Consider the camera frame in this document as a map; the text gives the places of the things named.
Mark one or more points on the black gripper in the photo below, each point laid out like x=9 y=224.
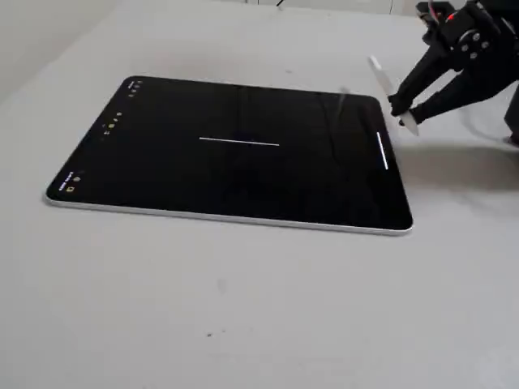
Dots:
x=466 y=48

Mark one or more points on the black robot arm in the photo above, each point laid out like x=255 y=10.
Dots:
x=513 y=109

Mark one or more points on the black screen ipad tablet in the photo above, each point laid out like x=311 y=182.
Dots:
x=243 y=178

